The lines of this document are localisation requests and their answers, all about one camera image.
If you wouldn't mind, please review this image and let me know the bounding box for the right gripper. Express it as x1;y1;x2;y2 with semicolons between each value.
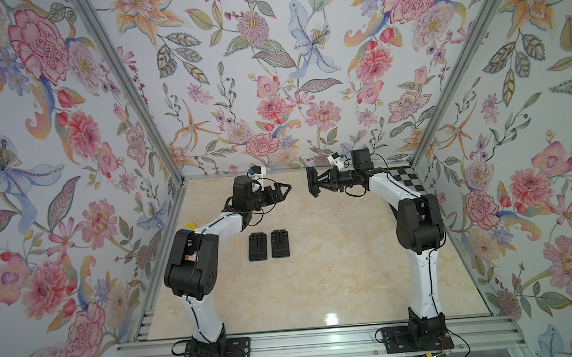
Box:
313;165;361;193

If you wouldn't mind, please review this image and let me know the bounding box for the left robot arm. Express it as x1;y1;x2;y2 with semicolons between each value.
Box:
163;175;292;356

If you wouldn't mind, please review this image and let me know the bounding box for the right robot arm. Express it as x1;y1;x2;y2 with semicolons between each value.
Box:
306;148;449;343

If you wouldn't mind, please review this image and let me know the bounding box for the black white chessboard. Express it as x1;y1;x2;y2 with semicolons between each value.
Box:
387;167;426;199

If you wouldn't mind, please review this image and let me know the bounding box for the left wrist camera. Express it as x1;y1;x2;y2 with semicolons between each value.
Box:
247;165;267;178

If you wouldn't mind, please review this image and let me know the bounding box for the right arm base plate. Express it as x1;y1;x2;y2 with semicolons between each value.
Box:
375;325;455;355

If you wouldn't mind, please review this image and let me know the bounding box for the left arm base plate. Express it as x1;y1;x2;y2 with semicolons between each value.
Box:
183;337;251;357

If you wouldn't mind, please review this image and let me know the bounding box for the aluminium front rail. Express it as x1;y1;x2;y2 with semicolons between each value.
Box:
113;316;528;357

